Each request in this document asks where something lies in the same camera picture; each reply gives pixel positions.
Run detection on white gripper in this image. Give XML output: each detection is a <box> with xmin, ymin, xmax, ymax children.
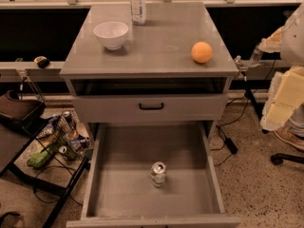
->
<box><xmin>258</xmin><ymin>28</ymin><xmax>304</xmax><ymax>131</ymax></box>

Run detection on silver green 7up can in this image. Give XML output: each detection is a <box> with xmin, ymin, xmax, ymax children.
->
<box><xmin>150</xmin><ymin>161</ymin><xmax>166</xmax><ymax>188</ymax></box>

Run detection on closed grey top drawer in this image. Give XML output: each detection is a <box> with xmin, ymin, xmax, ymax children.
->
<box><xmin>72</xmin><ymin>94</ymin><xmax>228</xmax><ymax>124</ymax></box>

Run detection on grey drawer cabinet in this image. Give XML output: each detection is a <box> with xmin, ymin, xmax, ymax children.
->
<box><xmin>60</xmin><ymin>2</ymin><xmax>238</xmax><ymax>135</ymax></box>

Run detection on open grey middle drawer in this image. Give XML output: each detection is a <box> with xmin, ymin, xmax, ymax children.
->
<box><xmin>66</xmin><ymin>122</ymin><xmax>240</xmax><ymax>228</ymax></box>

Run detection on black tripod leg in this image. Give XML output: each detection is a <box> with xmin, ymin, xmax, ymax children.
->
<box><xmin>244</xmin><ymin>79</ymin><xmax>262</xmax><ymax>120</ymax></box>

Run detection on person leg and shoe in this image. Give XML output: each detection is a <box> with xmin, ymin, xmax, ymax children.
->
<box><xmin>275</xmin><ymin>104</ymin><xmax>304</xmax><ymax>151</ymax></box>

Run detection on small water bottle background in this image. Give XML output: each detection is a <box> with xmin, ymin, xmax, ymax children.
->
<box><xmin>249</xmin><ymin>38</ymin><xmax>264</xmax><ymax>67</ymax></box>

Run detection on black chair base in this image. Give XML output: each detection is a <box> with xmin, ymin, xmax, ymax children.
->
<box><xmin>270</xmin><ymin>153</ymin><xmax>304</xmax><ymax>165</ymax></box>

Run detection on orange fruit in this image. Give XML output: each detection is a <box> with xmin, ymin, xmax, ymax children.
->
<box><xmin>191</xmin><ymin>42</ymin><xmax>213</xmax><ymax>64</ymax></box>

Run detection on clear plastic water bottle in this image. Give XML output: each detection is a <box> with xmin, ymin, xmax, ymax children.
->
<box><xmin>130</xmin><ymin>0</ymin><xmax>146</xmax><ymax>25</ymax></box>

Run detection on white ceramic bowl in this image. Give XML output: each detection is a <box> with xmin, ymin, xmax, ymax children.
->
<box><xmin>93</xmin><ymin>22</ymin><xmax>129</xmax><ymax>50</ymax></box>

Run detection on pile of snack packages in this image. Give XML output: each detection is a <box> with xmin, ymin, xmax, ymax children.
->
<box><xmin>37</xmin><ymin>110</ymin><xmax>93</xmax><ymax>161</ymax></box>

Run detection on black side table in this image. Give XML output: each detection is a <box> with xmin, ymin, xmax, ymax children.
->
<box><xmin>0</xmin><ymin>119</ymin><xmax>88</xmax><ymax>228</ymax></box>

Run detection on black yellow tape measure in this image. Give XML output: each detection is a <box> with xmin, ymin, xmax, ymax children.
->
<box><xmin>34</xmin><ymin>56</ymin><xmax>50</xmax><ymax>68</ymax></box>

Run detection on green snack bag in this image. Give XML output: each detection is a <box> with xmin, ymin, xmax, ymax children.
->
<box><xmin>27</xmin><ymin>149</ymin><xmax>56</xmax><ymax>169</ymax></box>

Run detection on dark brown bag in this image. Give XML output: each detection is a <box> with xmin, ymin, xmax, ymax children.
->
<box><xmin>0</xmin><ymin>90</ymin><xmax>46</xmax><ymax>133</ymax></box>

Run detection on black power adapter cable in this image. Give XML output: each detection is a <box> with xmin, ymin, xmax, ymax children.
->
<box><xmin>210</xmin><ymin>95</ymin><xmax>251</xmax><ymax>167</ymax></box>

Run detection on black drawer handle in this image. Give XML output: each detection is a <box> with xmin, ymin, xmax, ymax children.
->
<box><xmin>139</xmin><ymin>103</ymin><xmax>164</xmax><ymax>111</ymax></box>

